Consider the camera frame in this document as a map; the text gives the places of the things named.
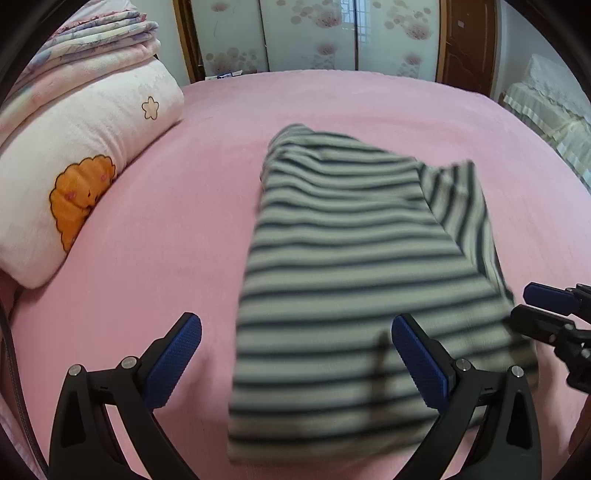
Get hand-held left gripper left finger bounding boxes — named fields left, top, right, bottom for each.
left=48, top=312, right=203, bottom=480

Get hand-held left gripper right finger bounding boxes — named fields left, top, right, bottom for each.
left=392, top=314, right=543, bottom=480

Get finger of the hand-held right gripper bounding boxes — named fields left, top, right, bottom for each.
left=523, top=282, right=591, bottom=321
left=509, top=304, right=578, bottom=344

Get black white striped sweater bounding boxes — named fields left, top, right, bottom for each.
left=227, top=124, right=539, bottom=467

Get pink bed sheet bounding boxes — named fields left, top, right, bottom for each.
left=0, top=69, right=591, bottom=480

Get white pillow orange print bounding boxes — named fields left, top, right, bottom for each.
left=0, top=58, right=185, bottom=289

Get brown wooden door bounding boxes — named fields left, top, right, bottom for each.
left=436, top=0, right=502, bottom=97

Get folded pink striped quilts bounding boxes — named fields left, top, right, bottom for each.
left=0, top=9, right=162, bottom=141

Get floral sliding door wardrobe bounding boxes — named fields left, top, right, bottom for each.
left=173, top=0, right=447, bottom=85

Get dark brown cable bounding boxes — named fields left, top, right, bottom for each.
left=0, top=302, right=49, bottom=479

